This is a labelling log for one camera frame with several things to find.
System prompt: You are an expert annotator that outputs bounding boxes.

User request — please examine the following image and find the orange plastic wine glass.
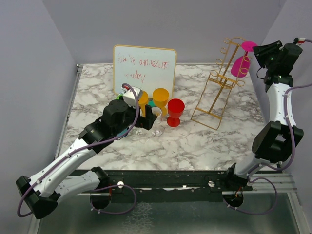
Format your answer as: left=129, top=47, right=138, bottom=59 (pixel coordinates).
left=139, top=91, right=149, bottom=117

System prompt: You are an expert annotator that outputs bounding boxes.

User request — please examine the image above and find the yellow plastic wine glass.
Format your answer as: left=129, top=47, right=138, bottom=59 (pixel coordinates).
left=153, top=88, right=169, bottom=117

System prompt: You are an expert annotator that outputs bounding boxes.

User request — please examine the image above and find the pink plastic wine glass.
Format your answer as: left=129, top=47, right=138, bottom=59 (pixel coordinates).
left=231, top=41, right=258, bottom=78

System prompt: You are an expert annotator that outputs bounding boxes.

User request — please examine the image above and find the red plastic wine glass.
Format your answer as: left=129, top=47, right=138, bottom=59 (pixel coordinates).
left=167, top=98, right=185, bottom=127

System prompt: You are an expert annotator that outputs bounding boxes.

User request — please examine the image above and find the blue plastic wine glass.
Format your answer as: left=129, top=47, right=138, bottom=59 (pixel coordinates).
left=117, top=128, right=129, bottom=138

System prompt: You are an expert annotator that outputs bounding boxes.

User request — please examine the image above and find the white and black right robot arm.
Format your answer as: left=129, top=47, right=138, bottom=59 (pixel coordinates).
left=224, top=39, right=304, bottom=191

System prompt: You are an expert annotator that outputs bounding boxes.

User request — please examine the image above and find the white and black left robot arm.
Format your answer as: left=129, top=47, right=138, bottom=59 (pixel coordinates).
left=16, top=99, right=156, bottom=219

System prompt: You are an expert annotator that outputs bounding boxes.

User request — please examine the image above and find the teal whiteboard eraser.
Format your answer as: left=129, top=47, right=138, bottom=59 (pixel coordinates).
left=148, top=99, right=156, bottom=108

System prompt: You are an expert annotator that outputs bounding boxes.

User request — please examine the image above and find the yellow framed whiteboard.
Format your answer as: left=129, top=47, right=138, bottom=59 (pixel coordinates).
left=113, top=45, right=177, bottom=98

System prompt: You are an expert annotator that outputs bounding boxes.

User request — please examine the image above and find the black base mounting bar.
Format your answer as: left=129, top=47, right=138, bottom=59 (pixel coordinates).
left=79, top=168, right=254, bottom=203

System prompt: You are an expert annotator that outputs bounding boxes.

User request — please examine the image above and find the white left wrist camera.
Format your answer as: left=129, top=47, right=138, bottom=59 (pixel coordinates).
left=122, top=87, right=143, bottom=108

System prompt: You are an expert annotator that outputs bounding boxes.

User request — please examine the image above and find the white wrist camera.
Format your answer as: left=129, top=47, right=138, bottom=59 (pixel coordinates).
left=122, top=87, right=143, bottom=108
left=292, top=38, right=306, bottom=45

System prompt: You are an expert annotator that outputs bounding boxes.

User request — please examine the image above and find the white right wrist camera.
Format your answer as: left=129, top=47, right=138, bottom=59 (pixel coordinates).
left=292, top=38, right=306, bottom=45

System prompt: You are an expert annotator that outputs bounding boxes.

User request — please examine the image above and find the gold wire wine glass rack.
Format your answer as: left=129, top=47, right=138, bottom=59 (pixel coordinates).
left=191, top=37, right=248, bottom=130

